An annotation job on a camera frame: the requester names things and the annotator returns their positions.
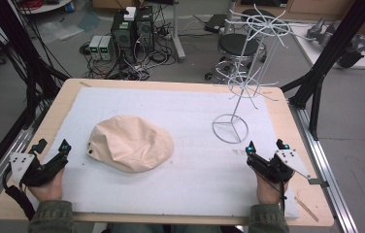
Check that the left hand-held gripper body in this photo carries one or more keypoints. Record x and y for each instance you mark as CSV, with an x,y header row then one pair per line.
x,y
25,170

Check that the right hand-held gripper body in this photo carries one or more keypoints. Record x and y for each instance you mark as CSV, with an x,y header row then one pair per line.
x,y
282,166

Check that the person's left hand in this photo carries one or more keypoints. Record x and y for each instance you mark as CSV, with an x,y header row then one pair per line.
x,y
47,189

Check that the person's right hand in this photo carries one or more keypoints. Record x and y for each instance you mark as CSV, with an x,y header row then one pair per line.
x,y
268,192

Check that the wooden table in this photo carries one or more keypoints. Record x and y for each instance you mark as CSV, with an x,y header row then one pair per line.
x,y
300,113

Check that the thin wooden stick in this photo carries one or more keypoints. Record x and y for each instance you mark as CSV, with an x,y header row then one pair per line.
x,y
306,208

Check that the beige flat cap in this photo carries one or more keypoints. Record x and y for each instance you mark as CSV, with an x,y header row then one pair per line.
x,y
131,147

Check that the white foam mat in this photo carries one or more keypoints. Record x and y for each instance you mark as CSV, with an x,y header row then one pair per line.
x,y
177,187

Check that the white platform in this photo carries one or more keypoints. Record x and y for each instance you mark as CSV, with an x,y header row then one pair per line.
x,y
313,51

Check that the grey power supply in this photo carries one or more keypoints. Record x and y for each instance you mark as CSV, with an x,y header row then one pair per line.
x,y
95,47
106,48

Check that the black round stool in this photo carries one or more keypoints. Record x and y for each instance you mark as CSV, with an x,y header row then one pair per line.
x,y
238,45

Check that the black computer tower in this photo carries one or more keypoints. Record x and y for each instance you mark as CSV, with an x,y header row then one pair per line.
x,y
123,35
145,30

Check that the black flat box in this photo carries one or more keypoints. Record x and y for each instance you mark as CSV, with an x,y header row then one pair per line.
x,y
215,22

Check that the white round table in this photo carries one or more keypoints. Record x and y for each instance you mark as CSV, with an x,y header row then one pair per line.
x,y
46,6

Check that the grey metal stand leg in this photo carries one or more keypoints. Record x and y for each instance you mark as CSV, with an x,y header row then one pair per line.
x,y
176,32

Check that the white box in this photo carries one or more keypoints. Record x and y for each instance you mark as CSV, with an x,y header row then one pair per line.
x,y
130,13

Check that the black metal frame post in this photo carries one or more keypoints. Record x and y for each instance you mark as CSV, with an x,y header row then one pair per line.
x,y
22,51
329,55

